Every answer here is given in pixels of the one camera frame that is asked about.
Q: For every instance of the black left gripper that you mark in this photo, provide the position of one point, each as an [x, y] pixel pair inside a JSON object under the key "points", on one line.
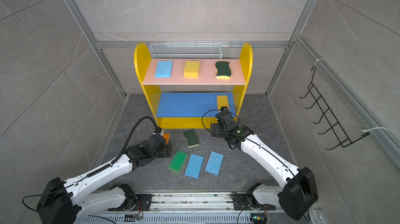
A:
{"points": [[168, 150]]}

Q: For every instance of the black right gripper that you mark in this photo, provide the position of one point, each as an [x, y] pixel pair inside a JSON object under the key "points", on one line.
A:
{"points": [[215, 130]]}

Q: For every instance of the bright green sponge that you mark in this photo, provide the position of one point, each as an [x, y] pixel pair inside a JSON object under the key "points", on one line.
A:
{"points": [[178, 161]]}

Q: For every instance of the yellow sponge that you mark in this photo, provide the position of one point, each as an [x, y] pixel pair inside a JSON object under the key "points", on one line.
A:
{"points": [[222, 101], [191, 69]]}

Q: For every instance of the green scouring sponge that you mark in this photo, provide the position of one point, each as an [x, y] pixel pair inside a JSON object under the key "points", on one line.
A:
{"points": [[191, 138], [223, 70]]}

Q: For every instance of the blue sponge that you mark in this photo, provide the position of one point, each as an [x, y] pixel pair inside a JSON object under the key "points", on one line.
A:
{"points": [[194, 166], [214, 163], [164, 69]]}

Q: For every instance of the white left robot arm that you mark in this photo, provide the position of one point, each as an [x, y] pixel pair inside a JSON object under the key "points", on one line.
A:
{"points": [[64, 202]]}

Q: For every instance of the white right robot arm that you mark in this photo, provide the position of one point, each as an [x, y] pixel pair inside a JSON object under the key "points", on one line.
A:
{"points": [[297, 190]]}

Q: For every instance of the pink upper shelf board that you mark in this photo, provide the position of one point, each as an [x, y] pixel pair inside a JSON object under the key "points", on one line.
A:
{"points": [[207, 74]]}

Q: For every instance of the orange sponge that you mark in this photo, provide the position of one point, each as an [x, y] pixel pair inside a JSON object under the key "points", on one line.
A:
{"points": [[167, 137]]}

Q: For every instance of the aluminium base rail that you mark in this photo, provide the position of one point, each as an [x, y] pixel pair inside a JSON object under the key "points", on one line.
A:
{"points": [[192, 208]]}

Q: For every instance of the yellow shelf unit frame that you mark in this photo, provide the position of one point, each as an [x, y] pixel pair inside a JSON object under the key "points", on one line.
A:
{"points": [[142, 59]]}

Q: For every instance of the black wire hook rack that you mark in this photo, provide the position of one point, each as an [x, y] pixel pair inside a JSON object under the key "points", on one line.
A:
{"points": [[327, 114]]}

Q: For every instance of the aluminium frame profile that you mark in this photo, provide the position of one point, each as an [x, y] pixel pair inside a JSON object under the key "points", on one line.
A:
{"points": [[83, 25]]}

